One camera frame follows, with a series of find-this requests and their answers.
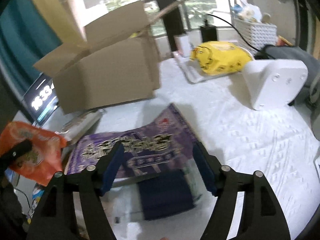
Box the purple snack bag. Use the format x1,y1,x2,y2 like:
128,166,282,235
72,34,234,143
65,103,197,179

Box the dark blue snack pack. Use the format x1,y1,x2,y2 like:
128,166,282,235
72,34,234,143
138,170,195,220

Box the yellow snack bag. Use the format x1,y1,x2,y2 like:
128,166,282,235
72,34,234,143
190,41,254,76

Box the teal curtain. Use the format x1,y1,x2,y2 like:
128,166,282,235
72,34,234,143
1,0,62,92

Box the white small box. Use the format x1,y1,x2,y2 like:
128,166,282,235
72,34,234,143
174,34,191,57

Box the black tablet clock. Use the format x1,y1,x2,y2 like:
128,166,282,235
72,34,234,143
23,73,59,126

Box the brown cardboard box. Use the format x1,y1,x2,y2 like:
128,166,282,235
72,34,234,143
34,1,179,113

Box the black cable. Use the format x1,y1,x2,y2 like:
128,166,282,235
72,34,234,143
206,13,267,54

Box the white plastic stand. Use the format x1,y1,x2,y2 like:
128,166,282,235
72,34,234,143
242,59,308,111

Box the orange snack bag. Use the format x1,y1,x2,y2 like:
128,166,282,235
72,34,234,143
1,121,67,186

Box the yellow curtain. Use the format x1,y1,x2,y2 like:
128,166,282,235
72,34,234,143
31,0,84,44

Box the black power adapter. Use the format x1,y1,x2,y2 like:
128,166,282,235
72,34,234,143
200,18,218,42

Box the white woven basket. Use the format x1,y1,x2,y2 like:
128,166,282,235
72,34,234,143
234,19,278,50

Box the grey cloth bag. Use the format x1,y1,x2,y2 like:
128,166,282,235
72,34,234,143
261,45,319,106

